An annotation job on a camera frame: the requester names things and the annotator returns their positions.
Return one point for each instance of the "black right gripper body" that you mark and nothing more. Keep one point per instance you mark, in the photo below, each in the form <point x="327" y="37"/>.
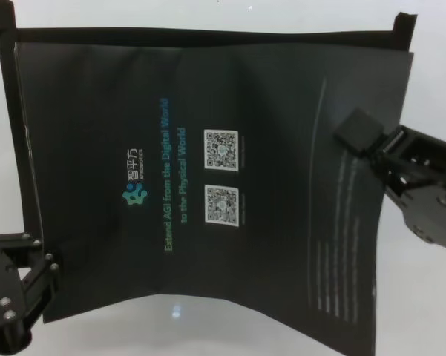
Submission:
<point x="434" y="178"/>

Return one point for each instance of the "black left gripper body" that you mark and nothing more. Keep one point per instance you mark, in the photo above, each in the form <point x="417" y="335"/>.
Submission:
<point x="3" y="322"/>

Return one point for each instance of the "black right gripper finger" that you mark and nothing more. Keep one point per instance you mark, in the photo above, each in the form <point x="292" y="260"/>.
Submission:
<point x="438" y="231"/>
<point x="360" y="131"/>

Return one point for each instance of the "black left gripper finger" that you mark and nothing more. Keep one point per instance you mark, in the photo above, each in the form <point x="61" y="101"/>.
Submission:
<point x="46" y="289"/>

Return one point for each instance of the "black printed tote bag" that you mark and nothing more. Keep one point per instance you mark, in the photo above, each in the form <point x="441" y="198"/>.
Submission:
<point x="96" y="148"/>

